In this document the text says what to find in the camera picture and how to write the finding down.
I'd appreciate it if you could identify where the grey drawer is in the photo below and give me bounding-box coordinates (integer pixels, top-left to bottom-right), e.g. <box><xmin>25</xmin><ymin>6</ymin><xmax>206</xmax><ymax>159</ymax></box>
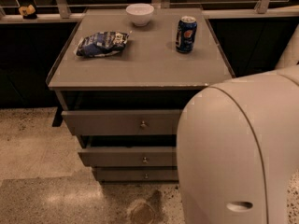
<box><xmin>92</xmin><ymin>167</ymin><xmax>178</xmax><ymax>182</ymax></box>
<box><xmin>78</xmin><ymin>135</ymin><xmax>176</xmax><ymax>167</ymax></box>
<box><xmin>62</xmin><ymin>110</ymin><xmax>180</xmax><ymax>136</ymax></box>

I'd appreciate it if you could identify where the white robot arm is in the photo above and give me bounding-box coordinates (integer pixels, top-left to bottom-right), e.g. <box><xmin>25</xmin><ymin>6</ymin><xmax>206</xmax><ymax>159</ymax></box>
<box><xmin>177</xmin><ymin>66</ymin><xmax>299</xmax><ymax>224</ymax></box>

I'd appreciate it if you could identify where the grey top drawer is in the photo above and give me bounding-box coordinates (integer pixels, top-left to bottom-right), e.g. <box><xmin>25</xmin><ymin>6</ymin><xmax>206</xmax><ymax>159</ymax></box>
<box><xmin>62</xmin><ymin>110</ymin><xmax>180</xmax><ymax>136</ymax></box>

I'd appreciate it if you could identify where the grey drawer cabinet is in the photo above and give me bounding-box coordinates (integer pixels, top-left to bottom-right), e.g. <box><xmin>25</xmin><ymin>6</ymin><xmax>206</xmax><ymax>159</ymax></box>
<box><xmin>45</xmin><ymin>7</ymin><xmax>236</xmax><ymax>183</ymax></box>

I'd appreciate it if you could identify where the grey bottom drawer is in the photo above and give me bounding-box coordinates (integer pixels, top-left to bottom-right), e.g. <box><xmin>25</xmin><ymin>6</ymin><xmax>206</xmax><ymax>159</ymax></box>
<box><xmin>92</xmin><ymin>167</ymin><xmax>178</xmax><ymax>182</ymax></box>

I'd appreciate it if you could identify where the blue chip bag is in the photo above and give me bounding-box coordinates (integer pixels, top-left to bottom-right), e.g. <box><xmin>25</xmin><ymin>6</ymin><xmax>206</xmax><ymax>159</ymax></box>
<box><xmin>74</xmin><ymin>31</ymin><xmax>130</xmax><ymax>58</ymax></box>

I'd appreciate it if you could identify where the blue pepsi can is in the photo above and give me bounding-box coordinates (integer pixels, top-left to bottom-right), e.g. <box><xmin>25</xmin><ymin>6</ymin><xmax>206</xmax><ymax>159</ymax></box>
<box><xmin>176</xmin><ymin>16</ymin><xmax>197</xmax><ymax>53</ymax></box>

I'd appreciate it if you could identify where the white bowl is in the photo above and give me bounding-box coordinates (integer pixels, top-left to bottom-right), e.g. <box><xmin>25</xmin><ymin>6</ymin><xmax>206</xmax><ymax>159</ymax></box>
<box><xmin>125</xmin><ymin>3</ymin><xmax>154</xmax><ymax>26</ymax></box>

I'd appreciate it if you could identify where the round floor drain cover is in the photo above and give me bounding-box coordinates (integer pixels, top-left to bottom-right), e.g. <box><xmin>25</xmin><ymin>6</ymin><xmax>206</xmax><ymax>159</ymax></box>
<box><xmin>127</xmin><ymin>200</ymin><xmax>159</xmax><ymax>224</ymax></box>

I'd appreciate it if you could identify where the white diagonal pole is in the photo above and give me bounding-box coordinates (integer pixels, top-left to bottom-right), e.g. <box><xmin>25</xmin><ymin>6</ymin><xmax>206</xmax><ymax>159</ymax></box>
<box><xmin>275</xmin><ymin>25</ymin><xmax>299</xmax><ymax>69</ymax></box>

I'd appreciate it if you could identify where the small yellow black object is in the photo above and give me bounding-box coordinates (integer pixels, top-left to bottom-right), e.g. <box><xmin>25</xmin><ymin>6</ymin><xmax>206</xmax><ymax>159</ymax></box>
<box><xmin>19</xmin><ymin>5</ymin><xmax>37</xmax><ymax>19</ymax></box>

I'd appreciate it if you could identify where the metal railing frame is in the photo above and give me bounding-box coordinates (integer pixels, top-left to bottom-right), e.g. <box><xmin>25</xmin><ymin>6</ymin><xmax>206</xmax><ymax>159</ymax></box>
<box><xmin>0</xmin><ymin>0</ymin><xmax>299</xmax><ymax>24</ymax></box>

